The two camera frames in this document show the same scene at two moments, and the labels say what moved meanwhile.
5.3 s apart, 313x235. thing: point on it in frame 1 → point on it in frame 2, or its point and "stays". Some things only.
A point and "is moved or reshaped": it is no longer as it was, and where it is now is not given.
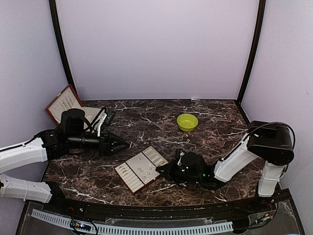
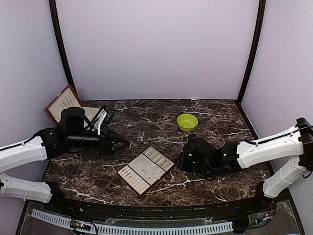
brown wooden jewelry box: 69,99 stays
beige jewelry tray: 140,171 is moved or reshaped
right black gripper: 168,171 → 182,164
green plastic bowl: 187,122 stays
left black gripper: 106,149 stays
